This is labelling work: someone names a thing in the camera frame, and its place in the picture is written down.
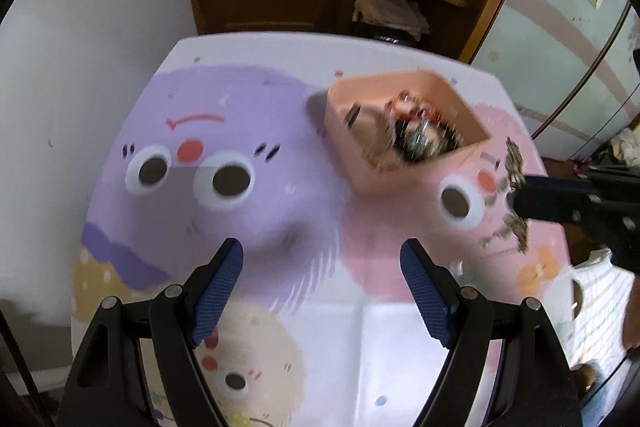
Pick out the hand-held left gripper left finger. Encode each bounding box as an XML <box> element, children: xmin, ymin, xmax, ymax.
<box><xmin>60</xmin><ymin>238</ymin><xmax>245</xmax><ymax>427</ymax></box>

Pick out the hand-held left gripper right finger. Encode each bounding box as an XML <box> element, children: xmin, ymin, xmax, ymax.
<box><xmin>400</xmin><ymin>239</ymin><xmax>583</xmax><ymax>427</ymax></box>

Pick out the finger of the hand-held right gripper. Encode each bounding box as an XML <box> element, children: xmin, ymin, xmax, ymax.
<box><xmin>511</xmin><ymin>177</ymin><xmax>601</xmax><ymax>223</ymax></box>

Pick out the gold leaf pendant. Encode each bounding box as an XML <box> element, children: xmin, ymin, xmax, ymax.
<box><xmin>501</xmin><ymin>136</ymin><xmax>532</xmax><ymax>254</ymax></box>

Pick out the pink box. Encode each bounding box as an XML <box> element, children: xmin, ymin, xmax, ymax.
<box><xmin>325</xmin><ymin>68</ymin><xmax>492</xmax><ymax>196</ymax></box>

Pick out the dark bead bracelet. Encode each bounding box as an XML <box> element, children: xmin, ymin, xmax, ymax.
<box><xmin>394</xmin><ymin>116</ymin><xmax>462</xmax><ymax>164</ymax></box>

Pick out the long pearl necklace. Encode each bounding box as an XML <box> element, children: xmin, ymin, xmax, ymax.
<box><xmin>369</xmin><ymin>114</ymin><xmax>402</xmax><ymax>172</ymax></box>

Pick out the red string bracelet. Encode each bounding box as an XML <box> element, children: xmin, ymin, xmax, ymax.
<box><xmin>386</xmin><ymin>91</ymin><xmax>447</xmax><ymax>120</ymax></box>

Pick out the light crumpled cloth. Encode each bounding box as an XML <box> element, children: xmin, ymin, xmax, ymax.
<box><xmin>606</xmin><ymin>126</ymin><xmax>640</xmax><ymax>164</ymax></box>

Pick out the cartoon printed tablecloth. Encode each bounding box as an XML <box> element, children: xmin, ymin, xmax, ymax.
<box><xmin>71</xmin><ymin>32</ymin><xmax>577</xmax><ymax>427</ymax></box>

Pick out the white striped cloth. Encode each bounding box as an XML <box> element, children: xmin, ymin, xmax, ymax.
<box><xmin>569</xmin><ymin>251</ymin><xmax>635</xmax><ymax>370</ymax></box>

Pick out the pale sliding door wardrobe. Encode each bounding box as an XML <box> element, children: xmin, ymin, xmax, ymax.
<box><xmin>469</xmin><ymin>0</ymin><xmax>640</xmax><ymax>164</ymax></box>

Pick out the folded beige cloth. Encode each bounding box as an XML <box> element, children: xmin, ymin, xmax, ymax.
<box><xmin>351</xmin><ymin>0</ymin><xmax>432</xmax><ymax>41</ymax></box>

